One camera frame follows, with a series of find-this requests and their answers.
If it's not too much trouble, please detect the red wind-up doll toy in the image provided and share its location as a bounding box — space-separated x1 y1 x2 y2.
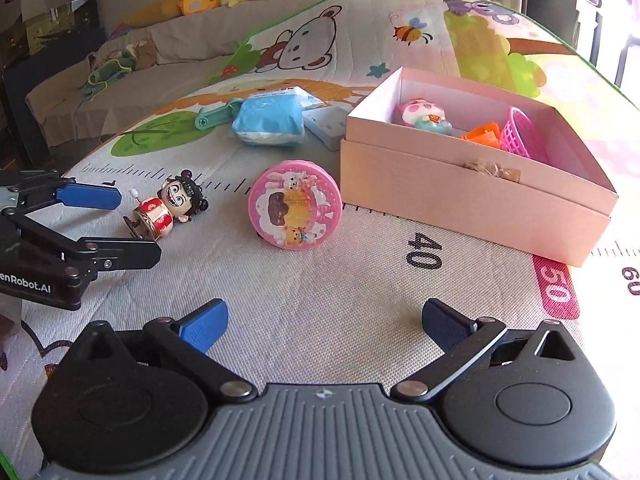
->
124 169 208 242

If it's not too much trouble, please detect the green plastic clip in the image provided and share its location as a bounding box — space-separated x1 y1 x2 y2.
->
194 99 243 131

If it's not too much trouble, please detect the pink round tin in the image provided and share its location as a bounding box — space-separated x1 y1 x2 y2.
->
247 159 343 250

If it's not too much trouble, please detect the blue tissue pack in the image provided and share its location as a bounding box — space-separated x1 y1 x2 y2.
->
231 87 324 146

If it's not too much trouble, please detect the pink plastic basket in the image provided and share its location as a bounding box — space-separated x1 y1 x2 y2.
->
500 107 550 164

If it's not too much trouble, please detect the green cloth on sofa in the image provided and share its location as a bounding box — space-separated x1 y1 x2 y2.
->
81 51 137 101

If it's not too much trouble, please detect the colourful cartoon play mat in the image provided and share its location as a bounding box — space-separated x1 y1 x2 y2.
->
1 0 639 479

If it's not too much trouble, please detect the beige sofa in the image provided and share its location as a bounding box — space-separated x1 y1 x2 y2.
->
26 0 320 148

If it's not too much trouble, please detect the dark glass cabinet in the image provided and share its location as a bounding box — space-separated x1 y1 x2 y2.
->
1 0 105 168

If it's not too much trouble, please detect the pink cardboard box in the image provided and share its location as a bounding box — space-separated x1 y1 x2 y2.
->
340 67 618 266

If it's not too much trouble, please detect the long yellow plush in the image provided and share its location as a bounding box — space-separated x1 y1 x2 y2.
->
124 0 182 28

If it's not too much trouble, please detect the orange plastic cup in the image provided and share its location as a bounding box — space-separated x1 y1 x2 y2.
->
461 122 501 150

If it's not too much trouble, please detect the pink mushroom squishy toy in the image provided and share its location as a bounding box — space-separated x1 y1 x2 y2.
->
392 98 452 136

